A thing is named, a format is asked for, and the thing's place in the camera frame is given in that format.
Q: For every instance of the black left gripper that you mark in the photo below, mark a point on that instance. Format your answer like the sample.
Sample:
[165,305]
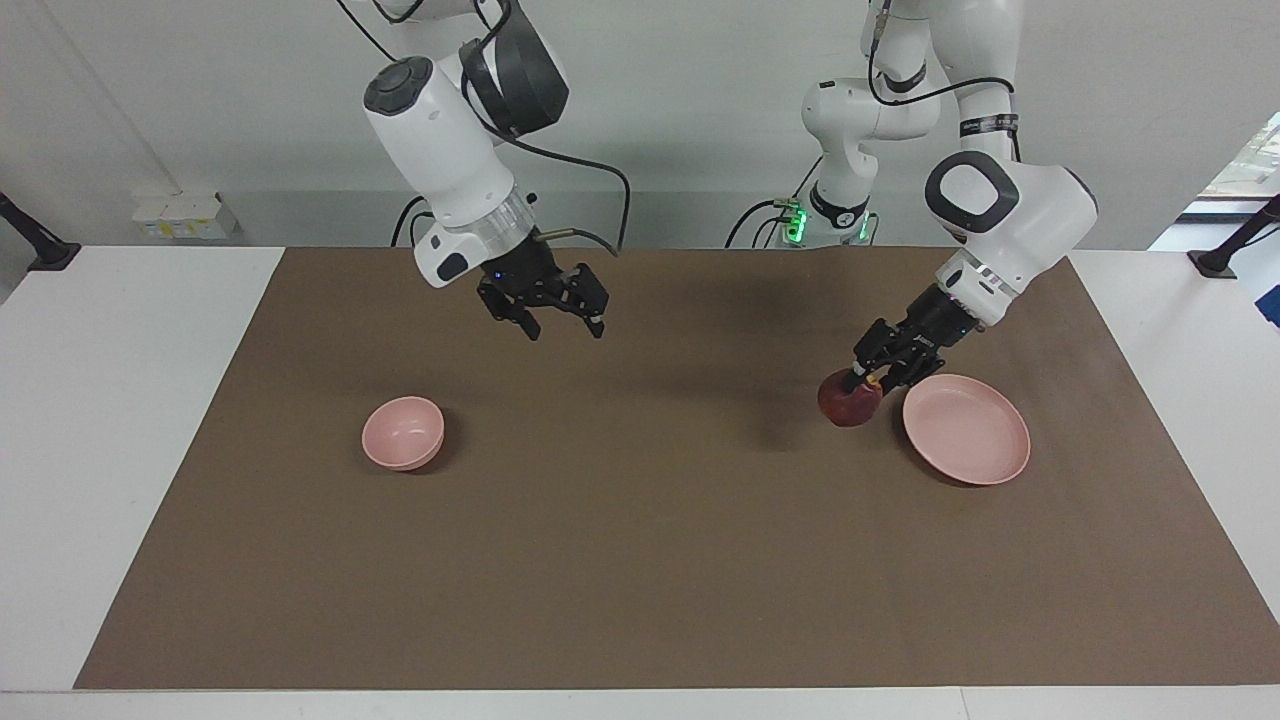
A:
[935,320]

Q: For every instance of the dark red apple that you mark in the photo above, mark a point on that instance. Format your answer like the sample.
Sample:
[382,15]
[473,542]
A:
[848,405]

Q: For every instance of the blue object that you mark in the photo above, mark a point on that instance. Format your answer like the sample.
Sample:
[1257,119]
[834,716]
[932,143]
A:
[1268,305]

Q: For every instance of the pink plate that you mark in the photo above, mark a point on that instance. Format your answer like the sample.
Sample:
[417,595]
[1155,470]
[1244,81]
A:
[968,432]

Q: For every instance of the black clamp stand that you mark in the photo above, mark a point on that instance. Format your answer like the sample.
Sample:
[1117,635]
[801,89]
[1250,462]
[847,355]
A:
[1230,250]
[40,245]

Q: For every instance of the brown table mat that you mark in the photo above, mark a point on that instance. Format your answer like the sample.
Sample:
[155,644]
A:
[640,550]

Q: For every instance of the pink bowl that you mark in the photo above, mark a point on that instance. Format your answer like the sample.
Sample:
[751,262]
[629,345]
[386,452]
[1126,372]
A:
[402,432]

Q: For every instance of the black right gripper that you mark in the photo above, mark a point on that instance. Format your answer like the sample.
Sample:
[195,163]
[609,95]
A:
[525,275]

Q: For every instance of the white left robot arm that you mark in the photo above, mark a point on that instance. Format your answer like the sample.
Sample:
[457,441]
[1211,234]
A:
[1010,215]

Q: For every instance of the white wall socket box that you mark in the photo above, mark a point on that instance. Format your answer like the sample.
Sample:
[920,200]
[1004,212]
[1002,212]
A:
[185,215]

